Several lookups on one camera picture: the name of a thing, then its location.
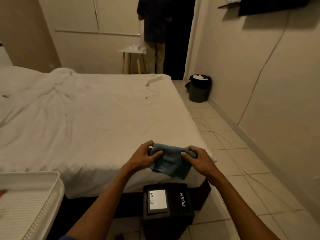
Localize bed with white sheet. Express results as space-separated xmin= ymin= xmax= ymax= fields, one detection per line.
xmin=0 ymin=66 xmax=217 ymax=211

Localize black push-lid bin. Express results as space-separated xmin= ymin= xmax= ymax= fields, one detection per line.
xmin=143 ymin=183 xmax=196 ymax=240

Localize crumpled white duvet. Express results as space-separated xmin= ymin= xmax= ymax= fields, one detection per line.
xmin=0 ymin=66 xmax=83 ymax=128

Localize person's right hand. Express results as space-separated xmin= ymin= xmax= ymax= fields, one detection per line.
xmin=180 ymin=145 xmax=218 ymax=178

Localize white stool with wooden legs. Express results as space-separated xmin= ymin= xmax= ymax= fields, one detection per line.
xmin=118 ymin=46 xmax=147 ymax=75

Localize black waste bin with bag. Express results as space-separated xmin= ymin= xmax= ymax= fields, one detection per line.
xmin=185 ymin=74 xmax=213 ymax=103

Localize white power strip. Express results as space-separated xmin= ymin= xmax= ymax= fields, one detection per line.
xmin=146 ymin=75 xmax=163 ymax=87

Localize white door frame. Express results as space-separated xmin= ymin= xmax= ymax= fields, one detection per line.
xmin=183 ymin=0 xmax=202 ymax=81

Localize black wall television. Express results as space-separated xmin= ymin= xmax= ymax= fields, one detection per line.
xmin=238 ymin=0 xmax=320 ymax=17

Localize thin wall cable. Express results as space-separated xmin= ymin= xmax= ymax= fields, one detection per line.
xmin=237 ymin=11 xmax=292 ymax=125

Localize person's right forearm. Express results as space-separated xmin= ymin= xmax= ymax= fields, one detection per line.
xmin=207 ymin=169 xmax=281 ymax=240

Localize person's left forearm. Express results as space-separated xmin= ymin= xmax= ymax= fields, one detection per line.
xmin=64 ymin=165 xmax=137 ymax=240

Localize person's left hand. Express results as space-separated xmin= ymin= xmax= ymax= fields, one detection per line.
xmin=122 ymin=140 xmax=164 ymax=177

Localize blue cloth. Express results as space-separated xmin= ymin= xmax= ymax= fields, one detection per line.
xmin=149 ymin=143 xmax=198 ymax=180

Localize dark wall shelf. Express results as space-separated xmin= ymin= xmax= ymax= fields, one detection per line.
xmin=217 ymin=0 xmax=242 ymax=9

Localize thin floor cable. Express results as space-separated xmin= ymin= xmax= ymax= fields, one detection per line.
xmin=194 ymin=117 xmax=304 ymax=213

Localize white plastic mesh basket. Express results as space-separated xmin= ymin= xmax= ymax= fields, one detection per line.
xmin=0 ymin=171 xmax=65 ymax=240

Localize thin cable on bed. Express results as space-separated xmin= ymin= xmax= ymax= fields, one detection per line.
xmin=145 ymin=85 xmax=160 ymax=99

